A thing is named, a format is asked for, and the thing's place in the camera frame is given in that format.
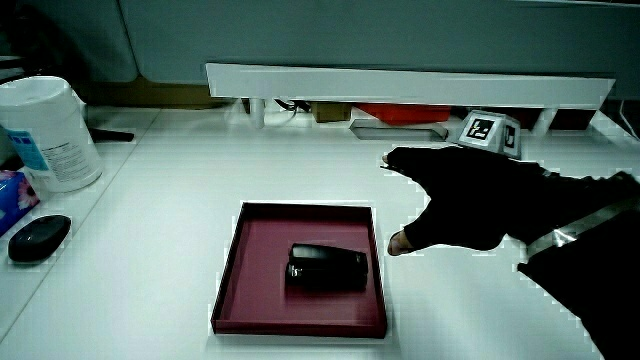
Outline person's right hand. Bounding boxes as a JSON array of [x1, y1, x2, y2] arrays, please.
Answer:
[[381, 109, 551, 257]]

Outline black stapler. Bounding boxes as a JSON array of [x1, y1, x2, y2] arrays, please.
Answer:
[[284, 242, 370, 292]]

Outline dark red square plate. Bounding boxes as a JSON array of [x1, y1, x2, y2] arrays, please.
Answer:
[[210, 201, 389, 340]]

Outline silver metal tray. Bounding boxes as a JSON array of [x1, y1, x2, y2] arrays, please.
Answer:
[[348, 118, 450, 143]]

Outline orange box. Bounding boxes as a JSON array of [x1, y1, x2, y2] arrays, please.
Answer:
[[355, 102, 453, 127]]

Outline white desk riser shelf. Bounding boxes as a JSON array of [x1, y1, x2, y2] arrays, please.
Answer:
[[205, 62, 616, 136]]

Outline brown cardboard box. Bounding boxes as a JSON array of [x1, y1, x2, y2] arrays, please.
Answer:
[[310, 101, 353, 124]]

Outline grey desk partition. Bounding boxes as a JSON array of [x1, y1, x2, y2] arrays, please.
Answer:
[[117, 0, 640, 101]]

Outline white wipes canister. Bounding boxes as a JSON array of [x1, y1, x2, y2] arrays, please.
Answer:
[[0, 75, 104, 201]]

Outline black computer mouse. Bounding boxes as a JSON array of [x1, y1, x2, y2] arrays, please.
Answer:
[[7, 214, 73, 264]]

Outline blue floral tissue pack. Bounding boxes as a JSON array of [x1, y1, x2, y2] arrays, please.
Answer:
[[0, 169, 41, 237]]

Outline black cable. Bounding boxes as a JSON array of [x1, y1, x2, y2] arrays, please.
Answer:
[[273, 98, 312, 114]]

